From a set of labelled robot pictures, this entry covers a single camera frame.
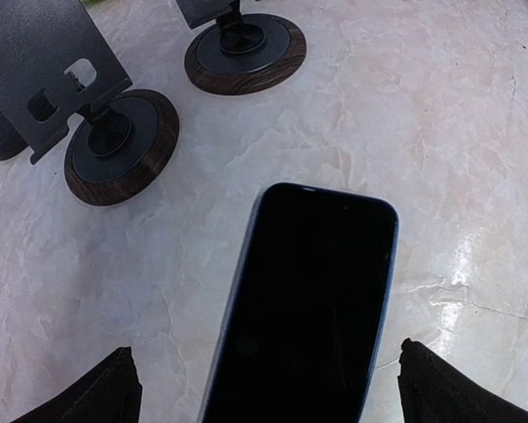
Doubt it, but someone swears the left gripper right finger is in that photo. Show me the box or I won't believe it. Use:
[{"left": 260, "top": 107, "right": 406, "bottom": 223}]
[{"left": 398, "top": 338, "right": 528, "bottom": 423}]

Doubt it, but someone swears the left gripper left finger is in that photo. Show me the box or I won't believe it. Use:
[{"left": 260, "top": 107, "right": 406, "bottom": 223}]
[{"left": 16, "top": 346, "right": 143, "bottom": 422}]

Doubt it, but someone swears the blue phone black screen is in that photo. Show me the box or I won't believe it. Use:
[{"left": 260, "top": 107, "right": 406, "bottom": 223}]
[{"left": 200, "top": 182, "right": 399, "bottom": 422}]

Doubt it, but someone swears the black pole phone stand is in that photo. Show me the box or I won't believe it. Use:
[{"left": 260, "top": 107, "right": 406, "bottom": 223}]
[{"left": 0, "top": 111, "right": 28, "bottom": 161}]

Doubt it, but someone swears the black folding stand left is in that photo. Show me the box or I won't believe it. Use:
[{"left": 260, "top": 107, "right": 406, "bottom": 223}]
[{"left": 0, "top": 1, "right": 180, "bottom": 206}]

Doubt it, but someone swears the black folding stand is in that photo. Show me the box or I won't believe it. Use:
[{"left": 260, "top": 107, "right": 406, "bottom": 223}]
[
  {"left": 177, "top": 1, "right": 307, "bottom": 96},
  {"left": 0, "top": 1, "right": 180, "bottom": 206}
]

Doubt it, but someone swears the black folding stand right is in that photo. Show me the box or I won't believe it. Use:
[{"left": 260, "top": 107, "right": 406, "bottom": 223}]
[{"left": 177, "top": 1, "right": 307, "bottom": 96}]

